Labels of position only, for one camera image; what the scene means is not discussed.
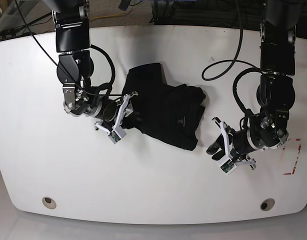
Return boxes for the left table grommet hole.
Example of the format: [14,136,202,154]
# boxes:
[42,196,57,210]

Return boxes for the red tape rectangle marking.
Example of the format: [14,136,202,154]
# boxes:
[279,138,302,176]

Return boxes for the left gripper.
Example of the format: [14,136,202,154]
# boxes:
[206,117,257,170]

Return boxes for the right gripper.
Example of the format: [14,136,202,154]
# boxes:
[94,91,139,136]

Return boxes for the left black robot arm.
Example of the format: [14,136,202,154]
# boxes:
[206,0,304,174]

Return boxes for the right table grommet hole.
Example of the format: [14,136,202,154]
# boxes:
[260,198,275,212]

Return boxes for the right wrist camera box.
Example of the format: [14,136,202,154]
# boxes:
[108,126,126,144]

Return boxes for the table grommet hole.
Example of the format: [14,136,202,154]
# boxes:
[42,196,57,210]
[260,198,275,212]

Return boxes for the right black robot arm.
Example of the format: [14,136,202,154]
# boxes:
[44,0,138,143]

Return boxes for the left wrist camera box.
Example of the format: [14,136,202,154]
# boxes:
[217,158,237,176]

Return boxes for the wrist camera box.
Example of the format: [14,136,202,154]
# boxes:
[108,126,126,144]
[217,158,237,176]

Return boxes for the black T-shirt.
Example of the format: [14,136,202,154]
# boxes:
[122,62,206,151]

